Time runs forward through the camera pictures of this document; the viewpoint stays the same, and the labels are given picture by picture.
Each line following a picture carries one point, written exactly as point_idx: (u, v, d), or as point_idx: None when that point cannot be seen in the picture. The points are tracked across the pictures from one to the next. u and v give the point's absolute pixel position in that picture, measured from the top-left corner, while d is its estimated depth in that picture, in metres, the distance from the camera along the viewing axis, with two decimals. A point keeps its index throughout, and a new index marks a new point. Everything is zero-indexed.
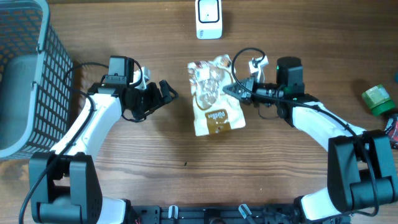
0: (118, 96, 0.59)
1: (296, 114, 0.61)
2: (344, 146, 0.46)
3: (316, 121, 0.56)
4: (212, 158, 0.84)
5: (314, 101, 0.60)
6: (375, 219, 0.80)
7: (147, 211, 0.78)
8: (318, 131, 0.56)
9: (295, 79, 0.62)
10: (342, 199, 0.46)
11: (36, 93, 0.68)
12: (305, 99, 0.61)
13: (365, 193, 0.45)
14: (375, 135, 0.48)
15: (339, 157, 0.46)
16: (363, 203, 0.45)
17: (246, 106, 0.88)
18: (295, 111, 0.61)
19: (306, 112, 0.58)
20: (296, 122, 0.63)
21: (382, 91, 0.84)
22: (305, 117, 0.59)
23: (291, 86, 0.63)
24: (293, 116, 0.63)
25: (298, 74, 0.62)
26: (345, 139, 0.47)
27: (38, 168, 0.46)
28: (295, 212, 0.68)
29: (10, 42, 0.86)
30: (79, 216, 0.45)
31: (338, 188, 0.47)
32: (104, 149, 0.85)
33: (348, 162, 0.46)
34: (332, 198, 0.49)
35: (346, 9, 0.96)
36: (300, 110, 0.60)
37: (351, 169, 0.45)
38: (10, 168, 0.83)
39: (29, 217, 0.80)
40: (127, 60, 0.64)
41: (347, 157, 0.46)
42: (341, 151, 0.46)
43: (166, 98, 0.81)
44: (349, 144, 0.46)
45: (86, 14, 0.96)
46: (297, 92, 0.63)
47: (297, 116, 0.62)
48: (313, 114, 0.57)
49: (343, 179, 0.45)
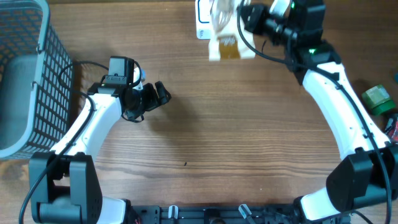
0: (119, 96, 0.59)
1: (311, 81, 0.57)
2: (361, 168, 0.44)
3: (335, 105, 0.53)
4: (212, 158, 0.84)
5: (334, 63, 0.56)
6: (375, 219, 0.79)
7: (147, 211, 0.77)
8: (332, 113, 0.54)
9: (315, 25, 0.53)
10: (342, 204, 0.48)
11: (36, 93, 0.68)
12: (323, 55, 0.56)
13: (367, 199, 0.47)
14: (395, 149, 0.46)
15: (355, 177, 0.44)
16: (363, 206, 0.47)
17: (246, 105, 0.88)
18: (310, 76, 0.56)
19: (327, 87, 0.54)
20: (307, 88, 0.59)
21: (382, 91, 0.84)
22: (321, 93, 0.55)
23: (307, 33, 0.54)
24: (306, 81, 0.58)
25: (318, 15, 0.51)
26: (361, 156, 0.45)
27: (38, 168, 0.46)
28: (295, 213, 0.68)
29: (10, 42, 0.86)
30: (79, 216, 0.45)
31: (341, 195, 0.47)
32: (104, 149, 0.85)
33: (360, 182, 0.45)
34: (328, 189, 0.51)
35: (346, 10, 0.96)
36: (316, 78, 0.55)
37: (362, 184, 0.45)
38: (10, 168, 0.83)
39: (29, 217, 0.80)
40: (127, 60, 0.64)
41: (362, 178, 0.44)
42: (357, 174, 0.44)
43: (164, 99, 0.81)
44: (367, 165, 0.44)
45: (87, 14, 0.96)
46: (314, 40, 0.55)
47: (311, 83, 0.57)
48: (333, 94, 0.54)
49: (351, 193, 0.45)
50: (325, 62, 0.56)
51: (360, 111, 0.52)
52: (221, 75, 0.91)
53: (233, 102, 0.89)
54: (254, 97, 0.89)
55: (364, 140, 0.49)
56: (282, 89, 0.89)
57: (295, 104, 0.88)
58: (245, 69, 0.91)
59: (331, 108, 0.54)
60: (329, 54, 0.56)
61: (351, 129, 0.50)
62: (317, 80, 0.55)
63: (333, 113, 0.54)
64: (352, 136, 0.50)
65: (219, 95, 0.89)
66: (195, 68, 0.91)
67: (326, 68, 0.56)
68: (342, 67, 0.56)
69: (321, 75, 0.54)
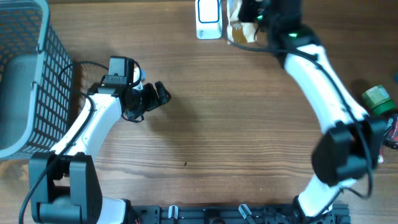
0: (118, 96, 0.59)
1: (293, 63, 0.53)
2: (339, 137, 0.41)
3: (314, 83, 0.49)
4: (212, 158, 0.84)
5: (314, 45, 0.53)
6: (374, 219, 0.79)
7: (147, 211, 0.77)
8: (313, 93, 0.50)
9: (293, 6, 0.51)
10: (331, 178, 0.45)
11: (36, 93, 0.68)
12: (304, 38, 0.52)
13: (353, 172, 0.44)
14: (374, 120, 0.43)
15: (335, 148, 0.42)
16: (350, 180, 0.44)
17: (246, 105, 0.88)
18: (292, 59, 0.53)
19: (308, 68, 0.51)
20: (290, 71, 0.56)
21: (382, 91, 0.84)
22: (301, 73, 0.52)
23: (287, 15, 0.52)
24: (288, 63, 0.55)
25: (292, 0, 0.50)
26: (341, 127, 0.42)
27: (38, 168, 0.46)
28: (295, 214, 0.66)
29: (10, 42, 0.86)
30: (79, 216, 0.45)
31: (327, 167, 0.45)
32: (104, 149, 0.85)
33: (341, 152, 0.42)
34: (318, 165, 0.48)
35: (346, 9, 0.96)
36: (296, 60, 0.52)
37: (344, 155, 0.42)
38: (10, 168, 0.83)
39: (29, 217, 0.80)
40: (127, 60, 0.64)
41: (342, 147, 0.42)
42: (337, 144, 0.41)
43: (163, 99, 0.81)
44: (346, 133, 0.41)
45: (87, 14, 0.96)
46: (294, 22, 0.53)
47: (293, 65, 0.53)
48: (312, 73, 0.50)
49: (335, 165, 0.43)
50: (306, 45, 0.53)
51: (341, 88, 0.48)
52: (221, 75, 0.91)
53: (233, 102, 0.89)
54: (254, 97, 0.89)
55: (342, 114, 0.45)
56: (282, 89, 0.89)
57: (295, 104, 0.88)
58: (245, 69, 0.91)
59: (311, 89, 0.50)
60: (310, 37, 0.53)
61: (331, 104, 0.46)
62: (298, 61, 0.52)
63: (313, 93, 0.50)
64: (331, 112, 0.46)
65: (219, 95, 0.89)
66: (195, 67, 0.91)
67: (306, 50, 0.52)
68: (322, 48, 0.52)
69: (301, 56, 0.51)
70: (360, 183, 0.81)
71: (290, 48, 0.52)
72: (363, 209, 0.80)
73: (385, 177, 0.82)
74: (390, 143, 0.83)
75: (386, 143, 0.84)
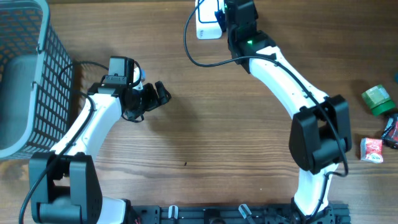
0: (118, 96, 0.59)
1: (254, 65, 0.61)
2: (306, 120, 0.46)
3: (275, 79, 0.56)
4: (211, 158, 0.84)
5: (270, 46, 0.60)
6: (374, 219, 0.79)
7: (147, 211, 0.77)
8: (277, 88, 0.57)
9: (246, 18, 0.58)
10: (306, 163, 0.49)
11: (36, 93, 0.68)
12: (260, 43, 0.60)
13: (327, 152, 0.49)
14: (335, 101, 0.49)
15: (304, 131, 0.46)
16: (325, 160, 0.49)
17: (246, 106, 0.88)
18: (254, 62, 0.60)
19: (268, 67, 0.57)
20: (255, 74, 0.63)
21: (382, 91, 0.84)
22: (263, 72, 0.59)
23: (242, 27, 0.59)
24: (252, 67, 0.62)
25: (247, 12, 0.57)
26: (305, 112, 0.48)
27: (38, 168, 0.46)
28: (295, 217, 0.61)
29: (10, 42, 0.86)
30: (79, 216, 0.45)
31: (301, 152, 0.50)
32: (104, 149, 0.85)
33: (311, 135, 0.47)
34: (294, 155, 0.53)
35: (346, 10, 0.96)
36: (258, 62, 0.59)
37: (314, 136, 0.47)
38: (10, 168, 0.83)
39: (29, 217, 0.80)
40: (127, 60, 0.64)
41: (310, 130, 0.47)
42: (305, 127, 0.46)
43: (164, 99, 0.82)
44: (311, 117, 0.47)
45: (87, 14, 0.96)
46: (249, 32, 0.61)
47: (256, 67, 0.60)
48: (272, 71, 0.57)
49: (307, 147, 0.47)
50: (263, 48, 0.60)
51: (299, 77, 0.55)
52: (221, 75, 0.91)
53: (233, 102, 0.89)
54: (254, 97, 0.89)
55: (305, 101, 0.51)
56: None
57: None
58: None
59: (274, 84, 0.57)
60: (265, 40, 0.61)
61: (293, 94, 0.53)
62: (258, 63, 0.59)
63: (277, 88, 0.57)
64: (295, 100, 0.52)
65: (219, 95, 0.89)
66: (195, 67, 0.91)
67: (263, 52, 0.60)
68: (278, 48, 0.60)
69: (260, 58, 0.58)
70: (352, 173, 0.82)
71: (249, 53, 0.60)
72: (363, 209, 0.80)
73: (385, 177, 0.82)
74: (389, 143, 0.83)
75: (386, 143, 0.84)
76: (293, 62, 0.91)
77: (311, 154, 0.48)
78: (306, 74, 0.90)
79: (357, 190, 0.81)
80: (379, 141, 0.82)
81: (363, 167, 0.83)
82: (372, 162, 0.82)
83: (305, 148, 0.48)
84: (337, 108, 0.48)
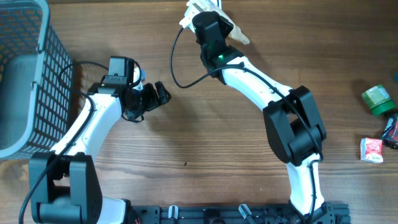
0: (119, 96, 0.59)
1: (226, 76, 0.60)
2: (274, 112, 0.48)
3: (245, 83, 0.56)
4: (212, 158, 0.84)
5: (239, 56, 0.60)
6: (375, 218, 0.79)
7: (147, 211, 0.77)
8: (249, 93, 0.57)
9: (214, 36, 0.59)
10: (285, 155, 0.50)
11: (36, 93, 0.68)
12: (229, 55, 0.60)
13: (302, 143, 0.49)
14: (300, 93, 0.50)
15: (274, 123, 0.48)
16: (301, 150, 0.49)
17: (246, 106, 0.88)
18: (224, 72, 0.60)
19: (237, 74, 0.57)
20: (230, 84, 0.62)
21: (382, 91, 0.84)
22: (235, 81, 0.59)
23: (212, 44, 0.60)
24: (225, 78, 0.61)
25: (214, 30, 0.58)
26: (272, 104, 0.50)
27: (38, 168, 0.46)
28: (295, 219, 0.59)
29: (10, 42, 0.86)
30: (79, 216, 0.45)
31: (279, 146, 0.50)
32: (104, 149, 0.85)
33: (280, 126, 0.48)
34: (275, 151, 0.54)
35: (346, 10, 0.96)
36: (227, 71, 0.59)
37: (285, 127, 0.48)
38: (10, 168, 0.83)
39: (29, 217, 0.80)
40: (127, 60, 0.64)
41: (279, 122, 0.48)
42: (274, 119, 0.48)
43: (164, 99, 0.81)
44: (278, 109, 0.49)
45: (87, 14, 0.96)
46: (219, 48, 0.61)
47: (227, 76, 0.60)
48: (242, 78, 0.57)
49: (281, 139, 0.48)
50: (232, 59, 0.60)
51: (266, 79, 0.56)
52: None
53: (233, 102, 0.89)
54: None
55: (272, 96, 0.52)
56: None
57: None
58: None
59: (246, 89, 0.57)
60: (234, 53, 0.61)
61: (262, 93, 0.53)
62: (229, 73, 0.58)
63: (249, 92, 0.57)
64: (263, 99, 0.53)
65: (219, 95, 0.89)
66: (195, 67, 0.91)
67: (232, 61, 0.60)
68: (246, 57, 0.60)
69: (229, 68, 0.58)
70: (352, 173, 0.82)
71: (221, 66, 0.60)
72: (363, 209, 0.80)
73: (385, 177, 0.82)
74: (390, 143, 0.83)
75: (386, 143, 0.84)
76: (293, 62, 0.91)
77: (287, 145, 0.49)
78: (306, 74, 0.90)
79: (357, 190, 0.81)
80: (379, 141, 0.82)
81: (363, 167, 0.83)
82: (372, 162, 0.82)
83: (280, 139, 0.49)
84: (301, 99, 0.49)
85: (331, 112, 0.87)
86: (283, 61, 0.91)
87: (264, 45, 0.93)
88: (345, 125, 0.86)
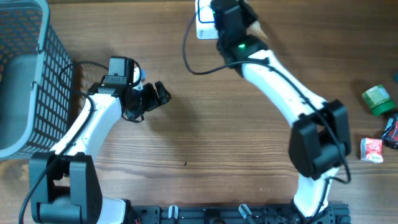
0: (119, 96, 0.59)
1: (247, 70, 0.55)
2: (307, 128, 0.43)
3: (271, 84, 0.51)
4: (212, 158, 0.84)
5: (263, 50, 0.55)
6: (375, 219, 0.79)
7: (147, 211, 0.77)
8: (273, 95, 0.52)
9: (234, 22, 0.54)
10: (306, 169, 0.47)
11: (36, 93, 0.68)
12: (252, 46, 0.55)
13: (327, 158, 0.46)
14: (334, 106, 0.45)
15: (305, 139, 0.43)
16: (324, 166, 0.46)
17: (246, 105, 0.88)
18: (245, 67, 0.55)
19: (261, 72, 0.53)
20: (249, 81, 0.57)
21: (382, 91, 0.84)
22: (257, 78, 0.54)
23: (232, 31, 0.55)
24: (245, 73, 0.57)
25: (236, 15, 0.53)
26: (301, 117, 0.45)
27: (38, 168, 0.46)
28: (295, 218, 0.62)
29: (10, 42, 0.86)
30: (79, 216, 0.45)
31: (301, 159, 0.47)
32: (104, 149, 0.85)
33: (311, 142, 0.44)
34: (292, 159, 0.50)
35: (346, 10, 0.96)
36: (250, 66, 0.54)
37: (315, 142, 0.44)
38: (10, 168, 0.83)
39: (29, 217, 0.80)
40: (127, 60, 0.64)
41: (310, 139, 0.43)
42: (306, 135, 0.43)
43: (163, 99, 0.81)
44: (311, 125, 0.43)
45: (87, 14, 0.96)
46: (239, 37, 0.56)
47: (248, 73, 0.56)
48: (267, 77, 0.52)
49: (308, 155, 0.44)
50: (255, 52, 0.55)
51: (295, 82, 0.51)
52: (221, 75, 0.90)
53: (233, 102, 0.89)
54: (254, 97, 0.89)
55: (303, 108, 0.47)
56: None
57: None
58: None
59: (270, 91, 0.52)
60: (258, 44, 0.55)
61: (290, 101, 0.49)
62: (252, 69, 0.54)
63: (272, 94, 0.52)
64: (291, 109, 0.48)
65: (219, 95, 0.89)
66: (195, 67, 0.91)
67: (256, 56, 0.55)
68: (272, 51, 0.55)
69: (253, 63, 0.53)
70: (351, 173, 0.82)
71: (243, 58, 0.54)
72: (363, 209, 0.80)
73: (385, 177, 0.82)
74: (390, 143, 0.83)
75: (386, 143, 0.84)
76: (293, 62, 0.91)
77: (312, 160, 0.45)
78: (306, 74, 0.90)
79: (357, 190, 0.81)
80: (379, 141, 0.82)
81: (363, 167, 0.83)
82: (372, 162, 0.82)
83: (306, 155, 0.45)
84: (336, 114, 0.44)
85: None
86: (282, 61, 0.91)
87: None
88: None
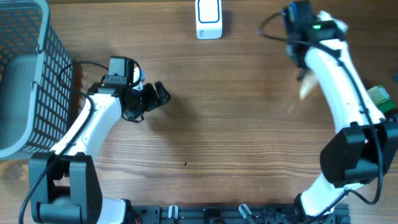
0: (118, 96, 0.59)
1: (314, 56, 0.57)
2: (354, 137, 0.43)
3: (334, 78, 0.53)
4: (212, 158, 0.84)
5: (338, 40, 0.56)
6: (375, 219, 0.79)
7: (147, 211, 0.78)
8: (332, 90, 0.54)
9: (305, 15, 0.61)
10: (336, 174, 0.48)
11: (36, 93, 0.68)
12: (327, 31, 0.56)
13: (362, 172, 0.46)
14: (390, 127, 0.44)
15: (347, 148, 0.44)
16: (357, 178, 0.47)
17: (246, 105, 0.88)
18: (314, 52, 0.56)
19: (329, 63, 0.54)
20: (312, 66, 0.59)
21: (382, 91, 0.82)
22: (321, 67, 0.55)
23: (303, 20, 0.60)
24: (311, 59, 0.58)
25: (305, 8, 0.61)
26: (356, 128, 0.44)
27: (38, 168, 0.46)
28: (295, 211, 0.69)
29: (10, 42, 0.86)
30: (79, 216, 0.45)
31: (336, 164, 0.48)
32: (104, 149, 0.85)
33: (351, 153, 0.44)
34: (326, 161, 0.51)
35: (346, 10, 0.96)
36: (319, 52, 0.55)
37: (356, 154, 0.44)
38: (10, 168, 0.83)
39: (29, 217, 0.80)
40: (127, 60, 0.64)
41: (353, 149, 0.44)
42: (350, 145, 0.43)
43: (163, 99, 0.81)
44: (360, 137, 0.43)
45: (87, 15, 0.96)
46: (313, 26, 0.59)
47: (314, 59, 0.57)
48: (333, 70, 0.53)
49: (344, 162, 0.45)
50: (329, 38, 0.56)
51: (359, 86, 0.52)
52: (221, 75, 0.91)
53: (233, 102, 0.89)
54: (254, 97, 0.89)
55: (359, 116, 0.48)
56: (282, 89, 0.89)
57: (295, 103, 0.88)
58: (245, 70, 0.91)
59: (331, 84, 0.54)
60: (334, 31, 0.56)
61: (348, 104, 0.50)
62: (321, 56, 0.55)
63: (331, 88, 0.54)
64: (347, 111, 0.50)
65: (219, 95, 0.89)
66: (195, 67, 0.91)
67: (329, 44, 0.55)
68: (346, 45, 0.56)
69: (324, 51, 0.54)
70: None
71: (314, 41, 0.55)
72: (363, 209, 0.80)
73: (386, 177, 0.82)
74: None
75: None
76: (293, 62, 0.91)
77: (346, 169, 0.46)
78: None
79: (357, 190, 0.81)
80: None
81: None
82: None
83: (342, 162, 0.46)
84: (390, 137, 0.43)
85: (330, 112, 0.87)
86: (282, 62, 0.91)
87: (264, 45, 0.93)
88: None
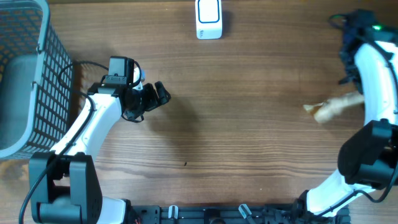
0: (118, 96, 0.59)
1: (369, 55, 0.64)
2: (380, 131, 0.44)
3: (380, 78, 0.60)
4: (212, 158, 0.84)
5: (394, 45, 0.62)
6: (375, 219, 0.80)
7: (147, 211, 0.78)
8: (376, 88, 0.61)
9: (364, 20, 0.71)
10: (352, 166, 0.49)
11: (36, 93, 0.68)
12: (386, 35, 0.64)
13: (377, 172, 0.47)
14: None
15: (370, 138, 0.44)
16: (371, 176, 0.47)
17: (246, 105, 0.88)
18: (368, 51, 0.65)
19: (378, 65, 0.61)
20: (365, 65, 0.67)
21: None
22: (371, 66, 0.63)
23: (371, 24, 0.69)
24: (362, 54, 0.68)
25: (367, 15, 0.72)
26: (385, 124, 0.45)
27: (38, 168, 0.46)
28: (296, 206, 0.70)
29: (10, 42, 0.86)
30: (79, 216, 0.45)
31: (354, 157, 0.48)
32: (104, 149, 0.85)
33: (373, 146, 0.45)
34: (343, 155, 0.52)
35: (347, 9, 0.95)
36: (374, 55, 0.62)
37: (377, 149, 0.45)
38: (10, 168, 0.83)
39: (29, 217, 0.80)
40: (127, 60, 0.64)
41: (376, 142, 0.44)
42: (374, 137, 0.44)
43: (163, 99, 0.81)
44: (387, 132, 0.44)
45: (87, 15, 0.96)
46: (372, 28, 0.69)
47: (367, 58, 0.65)
48: (381, 71, 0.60)
49: (364, 154, 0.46)
50: (384, 43, 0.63)
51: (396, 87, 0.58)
52: (221, 75, 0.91)
53: (233, 102, 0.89)
54: (254, 97, 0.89)
55: (393, 115, 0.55)
56: (282, 89, 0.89)
57: (295, 103, 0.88)
58: (245, 70, 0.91)
59: (374, 77, 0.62)
60: (392, 36, 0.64)
61: (385, 102, 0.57)
62: (374, 56, 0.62)
63: (375, 87, 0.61)
64: (384, 108, 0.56)
65: (219, 95, 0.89)
66: (195, 67, 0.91)
67: (384, 46, 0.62)
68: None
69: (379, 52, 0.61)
70: None
71: (370, 40, 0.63)
72: (363, 209, 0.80)
73: None
74: None
75: None
76: (293, 62, 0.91)
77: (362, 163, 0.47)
78: (306, 75, 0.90)
79: None
80: None
81: None
82: None
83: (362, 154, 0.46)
84: None
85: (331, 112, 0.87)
86: (282, 62, 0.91)
87: (264, 45, 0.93)
88: (344, 125, 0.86)
